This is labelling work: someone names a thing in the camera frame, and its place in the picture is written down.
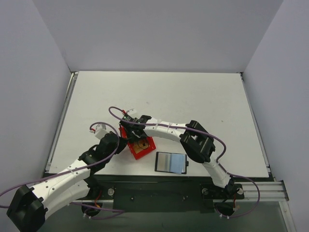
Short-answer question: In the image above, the red plastic bin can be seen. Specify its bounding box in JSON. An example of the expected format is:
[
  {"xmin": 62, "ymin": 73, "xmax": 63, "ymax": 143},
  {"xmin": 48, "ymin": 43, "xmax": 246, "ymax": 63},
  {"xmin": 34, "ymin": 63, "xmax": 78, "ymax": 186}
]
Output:
[{"xmin": 119, "ymin": 126, "xmax": 156, "ymax": 160}]

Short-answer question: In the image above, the black card holder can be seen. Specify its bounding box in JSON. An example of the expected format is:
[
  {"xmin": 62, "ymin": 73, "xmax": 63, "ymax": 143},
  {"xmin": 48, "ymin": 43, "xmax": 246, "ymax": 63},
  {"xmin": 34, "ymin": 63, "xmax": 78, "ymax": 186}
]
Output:
[{"xmin": 154, "ymin": 152, "xmax": 189, "ymax": 174}]

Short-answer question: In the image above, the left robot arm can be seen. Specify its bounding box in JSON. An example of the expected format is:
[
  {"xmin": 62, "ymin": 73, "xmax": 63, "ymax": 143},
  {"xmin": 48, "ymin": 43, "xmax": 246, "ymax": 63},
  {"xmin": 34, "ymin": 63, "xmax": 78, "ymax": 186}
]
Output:
[{"xmin": 7, "ymin": 132, "xmax": 127, "ymax": 232}]

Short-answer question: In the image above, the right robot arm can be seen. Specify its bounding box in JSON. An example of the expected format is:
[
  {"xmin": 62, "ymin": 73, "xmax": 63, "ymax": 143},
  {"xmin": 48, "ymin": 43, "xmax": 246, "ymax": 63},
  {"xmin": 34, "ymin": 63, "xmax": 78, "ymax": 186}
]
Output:
[{"xmin": 120, "ymin": 114, "xmax": 240, "ymax": 198}]

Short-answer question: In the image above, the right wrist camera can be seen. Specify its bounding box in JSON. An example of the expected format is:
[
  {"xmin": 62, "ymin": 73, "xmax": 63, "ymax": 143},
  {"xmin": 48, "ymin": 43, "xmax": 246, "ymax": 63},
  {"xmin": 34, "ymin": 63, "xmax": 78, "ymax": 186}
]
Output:
[{"xmin": 124, "ymin": 109, "xmax": 138, "ymax": 118}]

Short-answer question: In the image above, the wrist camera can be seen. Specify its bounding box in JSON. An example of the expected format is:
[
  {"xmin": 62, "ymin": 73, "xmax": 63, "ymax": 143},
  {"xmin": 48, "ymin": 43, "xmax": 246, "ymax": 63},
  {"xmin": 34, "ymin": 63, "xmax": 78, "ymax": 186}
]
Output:
[
  {"xmin": 89, "ymin": 123, "xmax": 108, "ymax": 140},
  {"xmin": 124, "ymin": 109, "xmax": 138, "ymax": 118}
]

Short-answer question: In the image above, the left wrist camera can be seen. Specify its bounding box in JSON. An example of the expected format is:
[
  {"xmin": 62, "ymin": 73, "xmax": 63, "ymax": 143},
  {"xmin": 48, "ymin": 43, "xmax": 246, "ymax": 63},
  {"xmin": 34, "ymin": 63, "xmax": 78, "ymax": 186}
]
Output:
[{"xmin": 89, "ymin": 123, "xmax": 108, "ymax": 140}]

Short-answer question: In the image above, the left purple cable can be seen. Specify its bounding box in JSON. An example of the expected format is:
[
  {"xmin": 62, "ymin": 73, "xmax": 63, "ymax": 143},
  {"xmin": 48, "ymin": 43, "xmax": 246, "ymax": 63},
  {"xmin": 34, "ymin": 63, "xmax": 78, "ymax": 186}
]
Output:
[{"xmin": 0, "ymin": 122, "xmax": 120, "ymax": 209}]

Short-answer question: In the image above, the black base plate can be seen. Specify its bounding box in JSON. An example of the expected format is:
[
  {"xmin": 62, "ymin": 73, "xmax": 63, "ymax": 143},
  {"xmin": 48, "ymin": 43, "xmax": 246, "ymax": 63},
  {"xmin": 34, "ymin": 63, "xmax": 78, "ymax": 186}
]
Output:
[{"xmin": 78, "ymin": 174, "xmax": 244, "ymax": 213}]

